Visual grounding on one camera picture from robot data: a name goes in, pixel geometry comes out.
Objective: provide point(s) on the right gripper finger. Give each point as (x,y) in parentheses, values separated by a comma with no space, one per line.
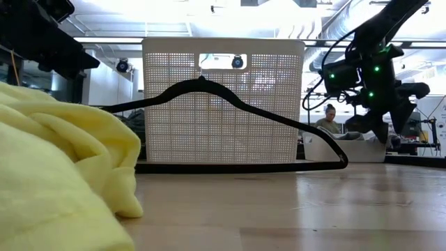
(366,123)
(402,115)

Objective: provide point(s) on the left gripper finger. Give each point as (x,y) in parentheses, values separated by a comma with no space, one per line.
(76,62)

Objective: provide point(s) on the black clothes hanger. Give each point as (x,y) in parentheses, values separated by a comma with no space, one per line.
(209,86)

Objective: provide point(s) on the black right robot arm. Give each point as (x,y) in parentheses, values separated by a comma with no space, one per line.
(390,21)

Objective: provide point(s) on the black computer monitor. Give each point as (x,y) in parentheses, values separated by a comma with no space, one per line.
(414,125)

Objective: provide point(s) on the person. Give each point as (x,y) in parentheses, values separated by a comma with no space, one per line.
(327,122)

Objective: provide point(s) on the ceiling light strip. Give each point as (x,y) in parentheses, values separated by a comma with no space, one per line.
(111,39)
(428,44)

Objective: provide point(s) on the black ceiling spotlight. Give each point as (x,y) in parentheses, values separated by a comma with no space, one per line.
(237,61)
(122,65)

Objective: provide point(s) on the yellow cloth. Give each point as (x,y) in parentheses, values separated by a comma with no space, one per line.
(52,157)

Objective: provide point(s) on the large white laundry basket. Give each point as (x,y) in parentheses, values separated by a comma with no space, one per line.
(195,132)

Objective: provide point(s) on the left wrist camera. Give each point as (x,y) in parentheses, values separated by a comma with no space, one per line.
(57,7)

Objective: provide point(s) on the black rig frame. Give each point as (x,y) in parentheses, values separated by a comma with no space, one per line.
(418,160)

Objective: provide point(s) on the silver ventilation duct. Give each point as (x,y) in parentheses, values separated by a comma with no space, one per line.
(325,55)

